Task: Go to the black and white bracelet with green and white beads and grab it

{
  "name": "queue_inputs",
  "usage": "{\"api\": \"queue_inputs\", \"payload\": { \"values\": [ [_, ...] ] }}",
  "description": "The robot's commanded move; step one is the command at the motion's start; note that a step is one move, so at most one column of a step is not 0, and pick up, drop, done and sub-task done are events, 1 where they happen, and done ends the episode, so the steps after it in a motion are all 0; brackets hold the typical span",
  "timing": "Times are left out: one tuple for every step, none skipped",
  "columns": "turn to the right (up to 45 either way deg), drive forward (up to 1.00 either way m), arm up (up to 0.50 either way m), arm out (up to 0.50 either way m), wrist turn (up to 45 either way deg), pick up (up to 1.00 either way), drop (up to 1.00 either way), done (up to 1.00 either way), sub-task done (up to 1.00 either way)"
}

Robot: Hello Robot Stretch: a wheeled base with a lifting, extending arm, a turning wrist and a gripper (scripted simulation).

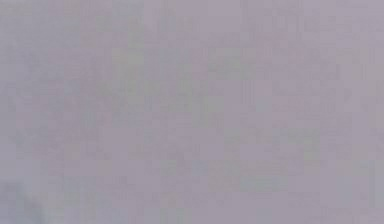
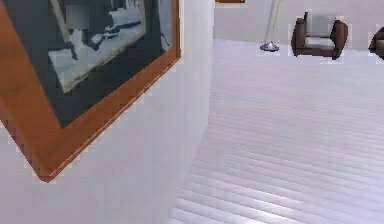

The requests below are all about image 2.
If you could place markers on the brown armchair with grey cushions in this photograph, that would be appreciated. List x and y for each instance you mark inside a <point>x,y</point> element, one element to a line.
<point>319,41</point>

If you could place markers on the dark brown armchair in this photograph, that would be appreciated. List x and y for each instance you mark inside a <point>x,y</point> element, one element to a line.
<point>378,43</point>

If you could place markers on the orange framed wall picture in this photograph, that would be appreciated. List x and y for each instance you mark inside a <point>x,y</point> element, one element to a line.
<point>40,140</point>

